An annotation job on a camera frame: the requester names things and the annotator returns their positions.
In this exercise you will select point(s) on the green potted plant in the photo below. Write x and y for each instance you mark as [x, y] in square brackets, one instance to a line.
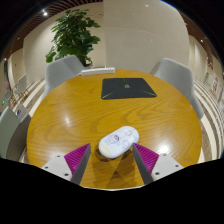
[72, 36]

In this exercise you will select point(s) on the black mouse pad green lines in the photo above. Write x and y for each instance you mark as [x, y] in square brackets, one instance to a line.
[127, 87]

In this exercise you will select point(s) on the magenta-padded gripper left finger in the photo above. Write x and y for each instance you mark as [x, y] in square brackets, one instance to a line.
[71, 164]

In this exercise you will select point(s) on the white power strip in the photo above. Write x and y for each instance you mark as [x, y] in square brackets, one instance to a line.
[98, 71]

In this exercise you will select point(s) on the white chair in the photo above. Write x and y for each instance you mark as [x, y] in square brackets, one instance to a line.
[20, 85]

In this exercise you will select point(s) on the white cartoon-print computer mouse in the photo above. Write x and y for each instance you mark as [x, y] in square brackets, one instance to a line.
[118, 141]

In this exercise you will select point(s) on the light grey armchair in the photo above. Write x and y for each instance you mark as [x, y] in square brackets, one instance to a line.
[60, 74]
[182, 82]
[12, 136]

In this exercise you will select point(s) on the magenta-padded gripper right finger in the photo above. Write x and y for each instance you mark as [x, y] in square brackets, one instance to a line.
[154, 164]

